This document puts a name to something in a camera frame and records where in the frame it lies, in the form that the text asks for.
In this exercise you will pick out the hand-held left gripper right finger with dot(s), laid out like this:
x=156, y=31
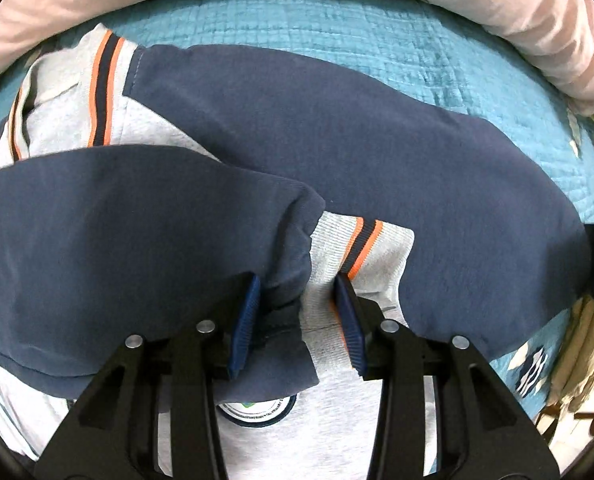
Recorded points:
x=349, y=320

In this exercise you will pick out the grey and navy sweatshirt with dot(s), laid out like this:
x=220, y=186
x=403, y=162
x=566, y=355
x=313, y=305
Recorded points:
x=327, y=135

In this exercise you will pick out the pink pillow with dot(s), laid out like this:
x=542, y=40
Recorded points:
x=77, y=0

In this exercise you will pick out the teal quilted blanket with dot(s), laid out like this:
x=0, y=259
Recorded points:
x=337, y=25

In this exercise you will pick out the beige cloth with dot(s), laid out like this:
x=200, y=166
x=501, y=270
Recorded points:
x=584, y=345

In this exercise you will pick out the wooden furniture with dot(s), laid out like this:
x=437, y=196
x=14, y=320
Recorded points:
x=562, y=417

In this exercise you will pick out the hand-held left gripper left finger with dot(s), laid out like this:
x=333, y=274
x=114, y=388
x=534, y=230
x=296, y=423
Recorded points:
x=244, y=320

